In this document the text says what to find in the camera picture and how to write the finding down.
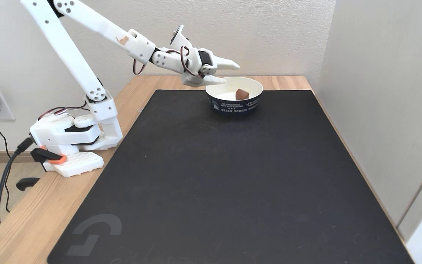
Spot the white and navy paper bowl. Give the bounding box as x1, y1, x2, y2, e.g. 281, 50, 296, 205
206, 76, 264, 115

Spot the black desk mat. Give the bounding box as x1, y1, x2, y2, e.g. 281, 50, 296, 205
47, 90, 415, 264

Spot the black and orange clamp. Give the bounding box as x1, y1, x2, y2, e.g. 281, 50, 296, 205
16, 146, 68, 192

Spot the red white black servo wire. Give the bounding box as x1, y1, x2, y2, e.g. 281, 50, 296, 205
133, 45, 201, 78
37, 103, 89, 121

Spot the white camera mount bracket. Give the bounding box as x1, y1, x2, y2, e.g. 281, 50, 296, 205
170, 24, 190, 50

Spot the white wall outlet plate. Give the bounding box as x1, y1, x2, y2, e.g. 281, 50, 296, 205
0, 88, 16, 122

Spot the thin black cable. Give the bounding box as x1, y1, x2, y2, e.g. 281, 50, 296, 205
0, 111, 12, 213

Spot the thick black cable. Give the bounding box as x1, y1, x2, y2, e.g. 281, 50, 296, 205
0, 138, 33, 226

